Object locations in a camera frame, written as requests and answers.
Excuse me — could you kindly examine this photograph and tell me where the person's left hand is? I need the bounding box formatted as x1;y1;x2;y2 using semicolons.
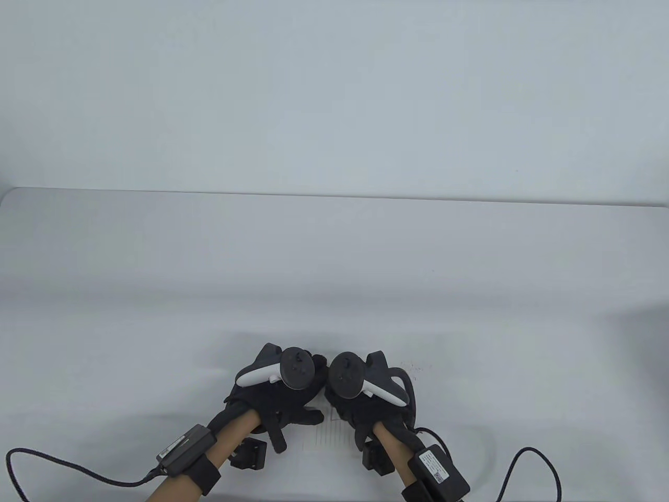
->
224;343;329;454

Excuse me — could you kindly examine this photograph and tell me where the person's right hand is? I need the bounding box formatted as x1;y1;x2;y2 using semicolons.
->
324;351;419;454

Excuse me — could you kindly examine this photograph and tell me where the white lined paper sheet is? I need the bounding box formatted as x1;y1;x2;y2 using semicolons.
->
306;405;361;451

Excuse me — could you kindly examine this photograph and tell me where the black braided cable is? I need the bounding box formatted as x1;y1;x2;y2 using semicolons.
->
6;447;160;488
417;428;563;502

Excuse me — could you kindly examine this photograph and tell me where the black wrist sensor box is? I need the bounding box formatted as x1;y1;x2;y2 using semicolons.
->
157;425;217;477
414;444;471;500

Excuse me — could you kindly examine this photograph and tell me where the person's left forearm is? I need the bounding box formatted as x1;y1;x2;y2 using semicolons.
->
149;408;262;502

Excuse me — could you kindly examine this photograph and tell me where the black wrist strap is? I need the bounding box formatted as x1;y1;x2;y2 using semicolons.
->
188;454;221;496
401;482;435;502

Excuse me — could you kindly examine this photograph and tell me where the white and black controller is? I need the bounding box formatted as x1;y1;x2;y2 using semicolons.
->
328;351;409;407
236;346;330;392

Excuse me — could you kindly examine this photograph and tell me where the person's right forearm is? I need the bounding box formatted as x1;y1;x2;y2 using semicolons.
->
374;423;435;502

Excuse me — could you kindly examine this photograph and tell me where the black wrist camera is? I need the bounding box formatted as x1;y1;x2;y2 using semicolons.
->
230;438;266;470
363;439;395;475

